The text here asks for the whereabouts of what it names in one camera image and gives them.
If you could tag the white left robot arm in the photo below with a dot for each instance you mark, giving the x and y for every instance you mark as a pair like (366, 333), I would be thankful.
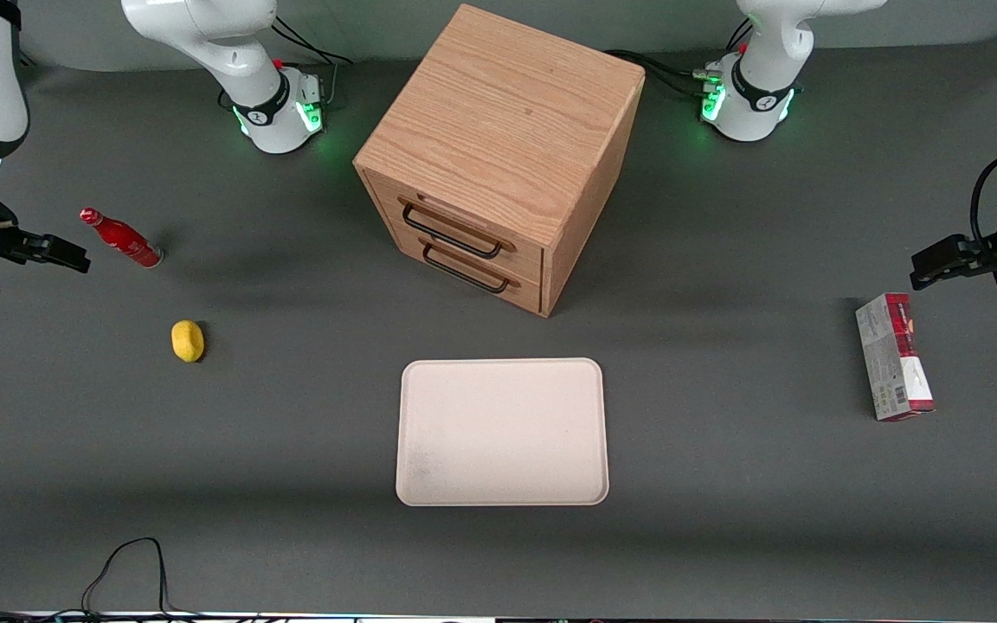
(762, 52)

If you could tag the yellow lemon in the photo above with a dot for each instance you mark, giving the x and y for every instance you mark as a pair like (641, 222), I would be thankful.
(188, 341)

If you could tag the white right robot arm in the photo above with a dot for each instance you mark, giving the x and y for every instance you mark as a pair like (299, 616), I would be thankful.
(247, 52)

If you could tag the beige rectangular tray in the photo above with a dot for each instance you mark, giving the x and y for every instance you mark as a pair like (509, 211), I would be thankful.
(503, 433)

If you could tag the red coke bottle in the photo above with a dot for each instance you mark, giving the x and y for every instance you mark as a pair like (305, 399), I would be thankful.
(122, 239)

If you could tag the wooden drawer cabinet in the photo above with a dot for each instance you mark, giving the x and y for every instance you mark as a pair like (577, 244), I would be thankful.
(498, 112)

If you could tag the grey and red carton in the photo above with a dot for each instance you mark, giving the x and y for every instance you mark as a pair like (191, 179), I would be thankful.
(895, 359)

